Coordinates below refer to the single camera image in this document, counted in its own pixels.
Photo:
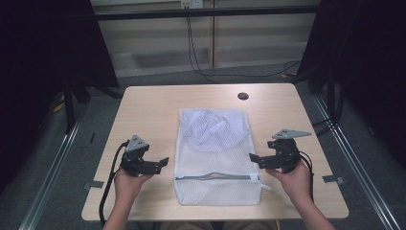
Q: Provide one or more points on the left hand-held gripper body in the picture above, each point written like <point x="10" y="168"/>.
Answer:
<point x="135" y="159"/>

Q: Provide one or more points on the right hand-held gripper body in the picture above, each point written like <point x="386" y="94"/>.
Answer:
<point x="284" y="153"/>

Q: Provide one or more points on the white mesh laundry bag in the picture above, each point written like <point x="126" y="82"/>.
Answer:
<point x="217" y="188"/>

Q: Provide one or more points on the person's left hand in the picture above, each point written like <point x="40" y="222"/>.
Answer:
<point x="127" y="187"/>

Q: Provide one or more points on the person's right hand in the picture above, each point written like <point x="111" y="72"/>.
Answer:
<point x="295" y="183"/>

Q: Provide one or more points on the grey tape piece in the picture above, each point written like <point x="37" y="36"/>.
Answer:
<point x="332" y="179"/>
<point x="94" y="184"/>

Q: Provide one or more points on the small dark floor tape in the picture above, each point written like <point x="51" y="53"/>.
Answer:
<point x="92" y="138"/>

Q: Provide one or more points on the white garment inside bag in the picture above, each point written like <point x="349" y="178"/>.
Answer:
<point x="212" y="131"/>

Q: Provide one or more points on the black metal stand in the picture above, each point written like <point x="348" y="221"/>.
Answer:
<point x="68" y="108"/>
<point x="331" y="99"/>

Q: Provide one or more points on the person's legs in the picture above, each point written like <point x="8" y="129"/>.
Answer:
<point x="217" y="226"/>

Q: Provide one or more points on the black curtain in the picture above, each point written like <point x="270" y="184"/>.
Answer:
<point x="38" y="64"/>
<point x="367" y="64"/>

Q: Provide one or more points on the black horizontal bar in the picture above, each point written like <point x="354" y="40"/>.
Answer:
<point x="207" y="12"/>

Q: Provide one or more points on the metal floor rail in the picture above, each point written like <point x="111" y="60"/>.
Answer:
<point x="51" y="179"/>
<point x="360" y="179"/>

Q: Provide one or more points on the white wall outlet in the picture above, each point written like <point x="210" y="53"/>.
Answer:
<point x="191" y="3"/>

